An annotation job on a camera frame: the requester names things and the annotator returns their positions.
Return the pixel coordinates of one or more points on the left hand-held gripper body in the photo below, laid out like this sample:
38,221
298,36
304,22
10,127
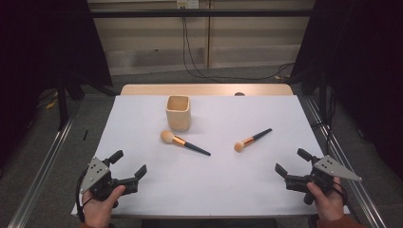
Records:
95,172

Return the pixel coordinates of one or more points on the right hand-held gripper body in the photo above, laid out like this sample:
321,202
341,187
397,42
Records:
332,167

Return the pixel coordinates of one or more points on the large makeup brush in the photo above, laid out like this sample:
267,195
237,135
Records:
168,136

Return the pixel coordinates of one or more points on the small makeup brush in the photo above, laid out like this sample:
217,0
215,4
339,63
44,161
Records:
239,146

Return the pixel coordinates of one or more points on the beige wooden cup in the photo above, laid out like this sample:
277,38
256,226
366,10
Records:
179,118

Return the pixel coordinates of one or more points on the person's right hand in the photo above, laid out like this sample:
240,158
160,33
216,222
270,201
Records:
329,204

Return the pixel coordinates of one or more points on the person's left hand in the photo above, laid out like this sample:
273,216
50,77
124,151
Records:
98,212

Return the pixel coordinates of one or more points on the black metal stand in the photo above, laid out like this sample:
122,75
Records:
323,95
62,104

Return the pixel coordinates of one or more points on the white table sheet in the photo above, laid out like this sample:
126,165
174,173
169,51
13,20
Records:
206,183

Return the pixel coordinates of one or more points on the dark curtain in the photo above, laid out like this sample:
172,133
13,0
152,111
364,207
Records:
38,63
364,79

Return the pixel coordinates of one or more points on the black horizontal bar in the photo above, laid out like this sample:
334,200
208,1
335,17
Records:
202,13

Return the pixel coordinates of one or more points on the aluminium floor rail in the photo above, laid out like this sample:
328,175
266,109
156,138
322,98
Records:
41,177
364,196

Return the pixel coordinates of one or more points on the white wall socket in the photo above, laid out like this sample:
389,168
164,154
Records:
187,3

